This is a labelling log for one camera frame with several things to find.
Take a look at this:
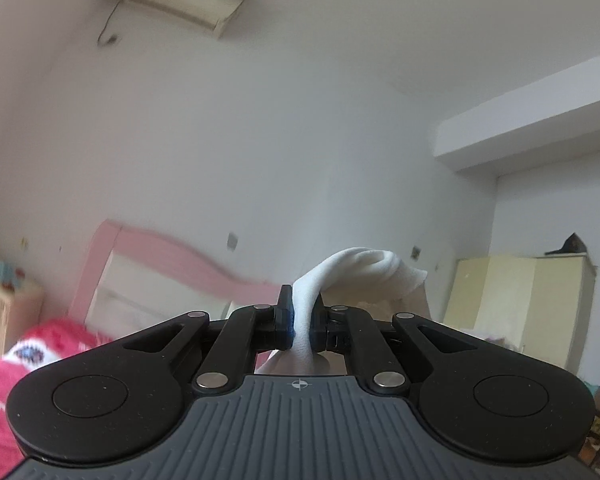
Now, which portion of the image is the pink headboard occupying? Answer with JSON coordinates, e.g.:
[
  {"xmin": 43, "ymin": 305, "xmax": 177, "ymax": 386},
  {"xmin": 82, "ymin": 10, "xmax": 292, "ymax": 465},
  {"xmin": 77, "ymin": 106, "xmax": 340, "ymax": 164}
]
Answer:
[{"xmin": 74, "ymin": 219, "xmax": 283, "ymax": 333}]

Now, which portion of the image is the cream nightstand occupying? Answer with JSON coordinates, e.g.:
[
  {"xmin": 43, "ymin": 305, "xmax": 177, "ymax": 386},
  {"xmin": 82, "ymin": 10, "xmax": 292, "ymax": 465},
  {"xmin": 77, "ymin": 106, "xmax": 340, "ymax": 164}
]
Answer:
[{"xmin": 0, "ymin": 247, "xmax": 45, "ymax": 363}]

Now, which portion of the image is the white sweatshirt with orange outline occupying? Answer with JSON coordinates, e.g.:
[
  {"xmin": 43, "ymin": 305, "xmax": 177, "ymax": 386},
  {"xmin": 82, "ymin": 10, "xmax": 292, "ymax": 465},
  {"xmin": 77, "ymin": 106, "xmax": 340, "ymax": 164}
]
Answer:
[{"xmin": 257, "ymin": 247, "xmax": 431, "ymax": 376}]

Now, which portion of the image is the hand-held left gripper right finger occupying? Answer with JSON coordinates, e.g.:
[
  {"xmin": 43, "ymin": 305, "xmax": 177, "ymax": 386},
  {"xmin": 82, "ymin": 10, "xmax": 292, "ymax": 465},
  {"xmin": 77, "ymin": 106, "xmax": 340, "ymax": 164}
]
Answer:
[{"xmin": 310, "ymin": 292, "xmax": 478, "ymax": 395}]

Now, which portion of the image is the air conditioner cable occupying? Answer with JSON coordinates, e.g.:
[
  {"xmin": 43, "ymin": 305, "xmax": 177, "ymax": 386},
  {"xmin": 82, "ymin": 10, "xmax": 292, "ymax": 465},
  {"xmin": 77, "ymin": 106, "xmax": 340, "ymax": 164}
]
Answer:
[{"xmin": 96, "ymin": 0, "xmax": 131, "ymax": 47}]

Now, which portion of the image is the red floral blanket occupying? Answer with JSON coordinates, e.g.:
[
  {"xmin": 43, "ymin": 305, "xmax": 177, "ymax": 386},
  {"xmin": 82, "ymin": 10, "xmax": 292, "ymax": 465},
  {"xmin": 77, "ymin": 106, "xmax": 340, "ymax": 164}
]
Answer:
[{"xmin": 0, "ymin": 319, "xmax": 117, "ymax": 480}]

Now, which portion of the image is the pale yellow wardrobe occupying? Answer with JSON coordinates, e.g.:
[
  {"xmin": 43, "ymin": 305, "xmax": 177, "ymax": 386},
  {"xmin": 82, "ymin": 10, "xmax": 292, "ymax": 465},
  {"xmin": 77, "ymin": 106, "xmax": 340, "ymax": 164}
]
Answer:
[{"xmin": 441, "ymin": 254, "xmax": 597, "ymax": 373}]

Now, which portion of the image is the dark object on wardrobe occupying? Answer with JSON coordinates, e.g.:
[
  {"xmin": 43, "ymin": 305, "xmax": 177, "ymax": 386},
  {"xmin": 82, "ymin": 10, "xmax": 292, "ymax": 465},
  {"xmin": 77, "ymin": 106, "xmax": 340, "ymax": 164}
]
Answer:
[{"xmin": 544, "ymin": 232, "xmax": 587, "ymax": 257}]

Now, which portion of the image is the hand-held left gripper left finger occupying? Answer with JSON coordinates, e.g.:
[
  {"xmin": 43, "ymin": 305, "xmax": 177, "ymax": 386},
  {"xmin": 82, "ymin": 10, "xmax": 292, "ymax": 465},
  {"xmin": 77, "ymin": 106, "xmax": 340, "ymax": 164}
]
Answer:
[{"xmin": 122, "ymin": 285, "xmax": 296, "ymax": 395}]

